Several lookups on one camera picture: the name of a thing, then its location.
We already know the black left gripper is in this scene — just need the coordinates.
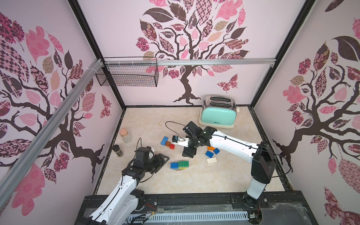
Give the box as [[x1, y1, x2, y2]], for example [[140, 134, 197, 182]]
[[144, 153, 171, 174]]

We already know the dark green brick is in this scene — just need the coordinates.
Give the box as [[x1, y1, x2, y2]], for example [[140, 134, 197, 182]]
[[178, 161, 189, 168]]

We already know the blue long brick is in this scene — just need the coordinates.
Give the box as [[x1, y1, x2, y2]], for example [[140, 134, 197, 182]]
[[170, 163, 179, 170]]

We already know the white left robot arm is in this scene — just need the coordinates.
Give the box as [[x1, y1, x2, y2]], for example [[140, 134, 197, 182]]
[[89, 153, 170, 225]]

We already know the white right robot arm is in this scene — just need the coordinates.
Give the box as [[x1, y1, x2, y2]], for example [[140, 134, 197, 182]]
[[172, 121, 277, 201]]

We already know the dark blue square brick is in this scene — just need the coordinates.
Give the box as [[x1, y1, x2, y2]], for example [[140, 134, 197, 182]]
[[213, 148, 220, 155]]

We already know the white brick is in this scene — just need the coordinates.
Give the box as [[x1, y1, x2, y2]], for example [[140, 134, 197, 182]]
[[206, 157, 217, 164]]

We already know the dark spice bottle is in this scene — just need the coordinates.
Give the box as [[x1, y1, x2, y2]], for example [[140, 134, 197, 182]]
[[112, 144, 123, 157]]

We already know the pink lidded glass jar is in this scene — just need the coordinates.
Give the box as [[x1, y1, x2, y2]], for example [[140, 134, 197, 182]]
[[119, 128, 132, 143]]

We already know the mint green Belinee toaster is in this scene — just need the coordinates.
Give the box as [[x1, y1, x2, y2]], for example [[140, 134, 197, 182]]
[[199, 95, 238, 128]]

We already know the small light blue brick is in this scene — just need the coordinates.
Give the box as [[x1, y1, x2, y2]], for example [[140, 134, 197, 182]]
[[160, 136, 168, 146]]

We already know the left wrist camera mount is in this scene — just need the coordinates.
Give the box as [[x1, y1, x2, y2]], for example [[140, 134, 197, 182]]
[[133, 146, 154, 168]]

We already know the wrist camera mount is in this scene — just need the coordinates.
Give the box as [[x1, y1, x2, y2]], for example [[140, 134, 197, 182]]
[[133, 146, 154, 168], [172, 136, 190, 147]]

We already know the black camera cable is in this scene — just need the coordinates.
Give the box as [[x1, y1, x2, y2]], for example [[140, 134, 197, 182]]
[[164, 121, 187, 138]]

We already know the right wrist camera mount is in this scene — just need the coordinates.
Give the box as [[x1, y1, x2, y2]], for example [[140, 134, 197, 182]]
[[172, 136, 190, 147]]

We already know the white slotted cable duct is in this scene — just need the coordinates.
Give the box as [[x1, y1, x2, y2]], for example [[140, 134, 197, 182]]
[[124, 211, 249, 224]]

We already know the aluminium rail left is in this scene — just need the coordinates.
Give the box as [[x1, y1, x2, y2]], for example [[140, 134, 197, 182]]
[[1, 59, 103, 207]]

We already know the aluminium rail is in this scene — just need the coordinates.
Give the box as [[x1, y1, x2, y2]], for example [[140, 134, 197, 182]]
[[1, 59, 103, 207], [157, 58, 276, 66]]

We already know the black wire basket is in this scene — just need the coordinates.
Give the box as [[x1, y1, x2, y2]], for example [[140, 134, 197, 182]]
[[96, 56, 159, 87]]

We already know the aluminium rail back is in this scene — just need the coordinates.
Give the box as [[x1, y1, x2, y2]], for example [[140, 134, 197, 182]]
[[157, 58, 276, 66]]

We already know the black enclosure corner post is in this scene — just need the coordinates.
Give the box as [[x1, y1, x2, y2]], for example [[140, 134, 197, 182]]
[[250, 0, 317, 109]]

